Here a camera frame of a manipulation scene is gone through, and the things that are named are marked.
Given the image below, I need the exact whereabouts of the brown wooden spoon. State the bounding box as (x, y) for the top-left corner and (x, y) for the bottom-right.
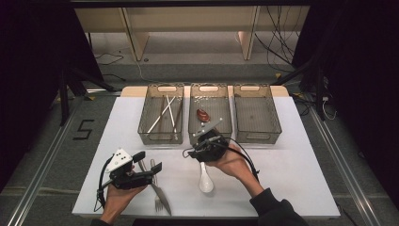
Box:
(196, 108), (212, 123)

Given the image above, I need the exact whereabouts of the metal fork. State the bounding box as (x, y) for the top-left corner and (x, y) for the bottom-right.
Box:
(150, 158), (167, 212)

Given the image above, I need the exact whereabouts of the person's right hand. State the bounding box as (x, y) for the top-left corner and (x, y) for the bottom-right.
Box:
(205, 144), (259, 191)

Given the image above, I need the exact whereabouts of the dark curtain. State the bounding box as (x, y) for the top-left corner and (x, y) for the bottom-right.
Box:
(0, 0), (105, 192)
(291, 0), (399, 199)

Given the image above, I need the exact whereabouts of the gray transparent plastic bin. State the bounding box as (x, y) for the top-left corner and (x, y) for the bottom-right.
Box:
(137, 83), (185, 145)
(232, 83), (282, 145)
(187, 83), (233, 146)

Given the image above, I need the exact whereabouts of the person's left hand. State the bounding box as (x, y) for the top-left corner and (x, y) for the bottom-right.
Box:
(103, 183), (149, 219)

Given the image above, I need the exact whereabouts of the metal knife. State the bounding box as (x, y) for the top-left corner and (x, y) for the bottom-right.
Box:
(138, 159), (173, 217)

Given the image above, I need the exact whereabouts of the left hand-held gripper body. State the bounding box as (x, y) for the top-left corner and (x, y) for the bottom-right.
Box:
(105, 148), (155, 190)

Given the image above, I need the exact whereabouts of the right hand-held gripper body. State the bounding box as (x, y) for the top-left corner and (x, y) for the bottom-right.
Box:
(187, 118), (230, 163)

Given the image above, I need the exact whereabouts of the light wooden desk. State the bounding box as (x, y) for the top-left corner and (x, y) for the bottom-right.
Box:
(74, 6), (311, 62)

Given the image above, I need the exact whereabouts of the aluminium floor rail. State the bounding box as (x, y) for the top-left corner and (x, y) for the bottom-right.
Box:
(309, 105), (383, 226)
(6, 89), (124, 226)

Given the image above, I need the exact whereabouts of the thin black floor cable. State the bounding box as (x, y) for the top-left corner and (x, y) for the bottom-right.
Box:
(93, 51), (127, 83)

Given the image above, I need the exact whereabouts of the white ceramic spoon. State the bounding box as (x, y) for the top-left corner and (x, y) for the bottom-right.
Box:
(199, 161), (215, 194)

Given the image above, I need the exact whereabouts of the black metal stand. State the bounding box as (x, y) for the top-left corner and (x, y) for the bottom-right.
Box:
(57, 65), (118, 126)
(272, 56), (327, 121)

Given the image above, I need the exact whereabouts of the bundle of black floor cables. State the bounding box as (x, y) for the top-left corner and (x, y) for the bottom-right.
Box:
(253, 6), (304, 73)

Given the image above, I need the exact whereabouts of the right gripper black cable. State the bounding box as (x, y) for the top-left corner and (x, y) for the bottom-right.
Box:
(182, 137), (262, 184)

